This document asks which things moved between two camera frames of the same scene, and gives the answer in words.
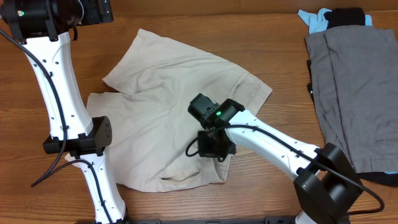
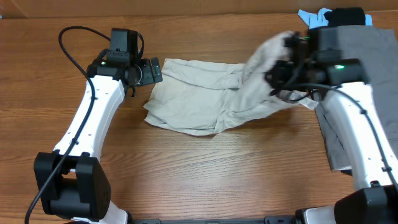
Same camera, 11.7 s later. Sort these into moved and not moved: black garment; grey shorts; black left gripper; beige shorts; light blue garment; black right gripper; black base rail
Moved: beige shorts; black right gripper; black left gripper
Not moved: grey shorts; black garment; light blue garment; black base rail
